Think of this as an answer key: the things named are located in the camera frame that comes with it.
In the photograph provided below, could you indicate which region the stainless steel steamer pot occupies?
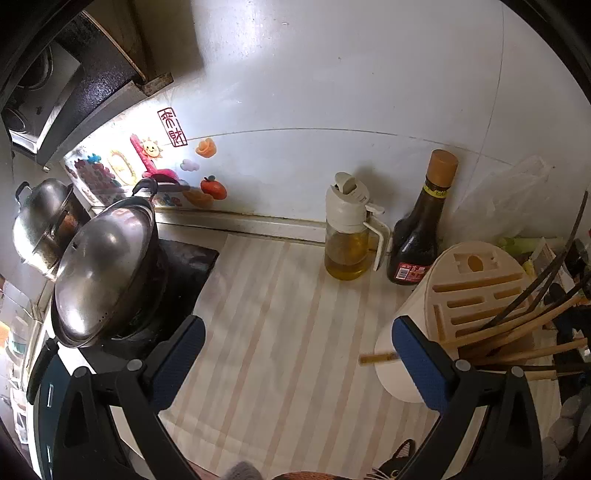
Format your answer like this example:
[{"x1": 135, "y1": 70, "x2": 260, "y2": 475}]
[{"x1": 13, "y1": 179, "x2": 90, "y2": 282}]

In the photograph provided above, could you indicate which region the dark sauce bottle brown cap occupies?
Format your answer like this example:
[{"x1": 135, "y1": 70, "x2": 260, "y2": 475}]
[{"x1": 387, "y1": 149, "x2": 459, "y2": 286}]

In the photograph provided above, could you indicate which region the stainless steel wok lid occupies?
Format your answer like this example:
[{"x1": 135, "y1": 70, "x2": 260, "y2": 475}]
[{"x1": 51, "y1": 196, "x2": 158, "y2": 349}]

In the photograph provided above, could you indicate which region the black induction cooktop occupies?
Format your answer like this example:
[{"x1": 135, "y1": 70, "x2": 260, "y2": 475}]
[{"x1": 106, "y1": 239, "x2": 220, "y2": 356}]

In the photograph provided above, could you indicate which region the red persimmon wall sticker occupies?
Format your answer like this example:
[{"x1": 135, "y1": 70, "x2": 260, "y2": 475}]
[{"x1": 200, "y1": 175, "x2": 228, "y2": 200}]

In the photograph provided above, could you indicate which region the glass oil dispenser bottle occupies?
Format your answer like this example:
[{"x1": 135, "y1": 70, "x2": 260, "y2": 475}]
[{"x1": 324, "y1": 172, "x2": 389, "y2": 281}]

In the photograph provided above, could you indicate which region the red seal wall sticker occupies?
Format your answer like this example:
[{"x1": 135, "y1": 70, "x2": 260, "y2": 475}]
[{"x1": 157, "y1": 108, "x2": 188, "y2": 148}]

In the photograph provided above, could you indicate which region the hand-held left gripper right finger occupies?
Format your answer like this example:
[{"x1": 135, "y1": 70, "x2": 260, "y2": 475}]
[{"x1": 392, "y1": 315, "x2": 543, "y2": 480}]

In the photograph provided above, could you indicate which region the white seasoning packet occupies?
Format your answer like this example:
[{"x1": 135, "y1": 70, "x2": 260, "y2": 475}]
[{"x1": 524, "y1": 237, "x2": 573, "y2": 287}]

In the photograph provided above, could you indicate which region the cream cylindrical utensil holder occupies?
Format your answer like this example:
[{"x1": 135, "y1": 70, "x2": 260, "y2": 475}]
[{"x1": 374, "y1": 242, "x2": 561, "y2": 403}]

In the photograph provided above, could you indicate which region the colourful sticker sheet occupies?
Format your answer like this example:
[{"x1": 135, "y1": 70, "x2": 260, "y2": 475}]
[{"x1": 64, "y1": 147, "x2": 139, "y2": 206}]

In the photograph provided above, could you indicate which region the oval frame wall sticker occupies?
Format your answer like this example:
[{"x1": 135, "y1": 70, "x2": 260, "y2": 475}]
[{"x1": 107, "y1": 148, "x2": 137, "y2": 182}]

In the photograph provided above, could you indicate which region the black pot handle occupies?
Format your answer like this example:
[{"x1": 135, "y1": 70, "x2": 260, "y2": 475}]
[{"x1": 133, "y1": 178, "x2": 191, "y2": 193}]

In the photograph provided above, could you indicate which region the black range hood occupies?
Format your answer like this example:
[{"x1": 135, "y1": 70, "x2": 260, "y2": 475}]
[{"x1": 0, "y1": 0, "x2": 174, "y2": 169}]

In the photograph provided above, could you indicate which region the green yellow seasoning packet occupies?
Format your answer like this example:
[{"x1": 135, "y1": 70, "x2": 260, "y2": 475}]
[{"x1": 496, "y1": 236, "x2": 543, "y2": 254}]

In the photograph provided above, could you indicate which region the black wok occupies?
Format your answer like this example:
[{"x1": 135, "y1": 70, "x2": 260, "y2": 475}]
[{"x1": 27, "y1": 196, "x2": 171, "y2": 404}]

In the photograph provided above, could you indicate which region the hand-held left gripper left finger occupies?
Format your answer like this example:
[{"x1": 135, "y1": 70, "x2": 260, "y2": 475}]
[{"x1": 53, "y1": 315, "x2": 206, "y2": 480}]

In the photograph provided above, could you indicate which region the white plastic bag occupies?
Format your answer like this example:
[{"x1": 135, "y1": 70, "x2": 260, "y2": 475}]
[{"x1": 455, "y1": 154, "x2": 555, "y2": 241}]

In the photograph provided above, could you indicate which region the blue kitchen cabinet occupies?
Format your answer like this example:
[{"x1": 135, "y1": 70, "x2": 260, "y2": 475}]
[{"x1": 30, "y1": 355, "x2": 70, "y2": 480}]

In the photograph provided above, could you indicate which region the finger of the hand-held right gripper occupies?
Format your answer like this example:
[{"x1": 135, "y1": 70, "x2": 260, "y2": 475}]
[{"x1": 551, "y1": 282, "x2": 591, "y2": 343}]

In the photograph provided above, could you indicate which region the striped cat print tablecloth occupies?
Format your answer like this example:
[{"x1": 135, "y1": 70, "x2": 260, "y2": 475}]
[{"x1": 159, "y1": 233, "x2": 561, "y2": 480}]

